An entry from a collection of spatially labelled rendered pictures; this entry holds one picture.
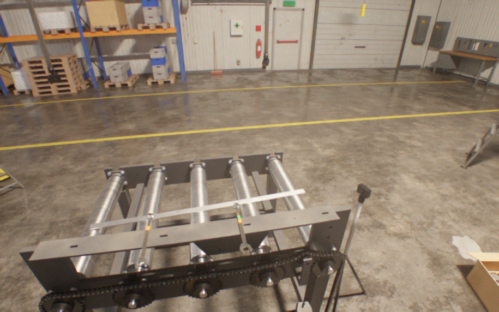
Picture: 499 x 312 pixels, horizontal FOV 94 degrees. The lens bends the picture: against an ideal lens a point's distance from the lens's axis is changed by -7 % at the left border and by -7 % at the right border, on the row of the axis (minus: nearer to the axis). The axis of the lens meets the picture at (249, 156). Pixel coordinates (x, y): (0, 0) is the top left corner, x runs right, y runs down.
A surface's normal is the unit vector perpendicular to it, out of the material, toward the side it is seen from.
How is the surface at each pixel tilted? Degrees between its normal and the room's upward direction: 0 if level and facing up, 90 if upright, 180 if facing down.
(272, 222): 0
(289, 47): 90
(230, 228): 0
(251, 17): 90
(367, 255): 0
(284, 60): 90
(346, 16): 90
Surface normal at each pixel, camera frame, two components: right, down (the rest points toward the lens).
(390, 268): 0.00, -0.87
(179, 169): 0.19, 0.48
